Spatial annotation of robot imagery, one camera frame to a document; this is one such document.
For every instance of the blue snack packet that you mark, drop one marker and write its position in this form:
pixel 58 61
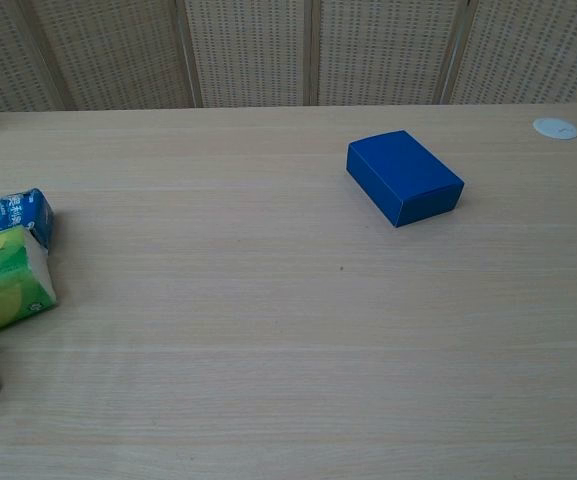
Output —
pixel 13 212

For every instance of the blue cardboard box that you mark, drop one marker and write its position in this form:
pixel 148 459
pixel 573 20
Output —
pixel 403 175

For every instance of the green tissue pack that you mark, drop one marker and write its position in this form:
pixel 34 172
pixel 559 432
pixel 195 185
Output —
pixel 3 280

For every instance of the woven folding screen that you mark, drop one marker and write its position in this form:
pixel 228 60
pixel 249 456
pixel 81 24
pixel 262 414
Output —
pixel 288 50

